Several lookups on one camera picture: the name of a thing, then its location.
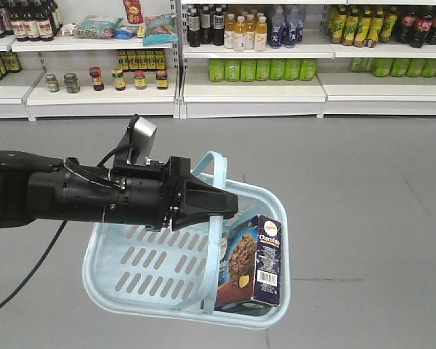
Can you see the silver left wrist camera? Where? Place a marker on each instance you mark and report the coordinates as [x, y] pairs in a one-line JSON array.
[[141, 135]]

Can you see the light blue plastic basket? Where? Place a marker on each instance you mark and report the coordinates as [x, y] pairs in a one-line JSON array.
[[174, 273]]

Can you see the chocolate cookie box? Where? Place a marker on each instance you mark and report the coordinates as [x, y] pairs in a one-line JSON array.
[[249, 267]]

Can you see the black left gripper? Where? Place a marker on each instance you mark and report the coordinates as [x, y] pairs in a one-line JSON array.
[[151, 195]]

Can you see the white supermarket shelf unit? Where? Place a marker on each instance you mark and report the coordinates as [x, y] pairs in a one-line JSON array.
[[70, 77]]

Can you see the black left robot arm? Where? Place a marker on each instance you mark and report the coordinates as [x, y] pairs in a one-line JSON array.
[[37, 187]]

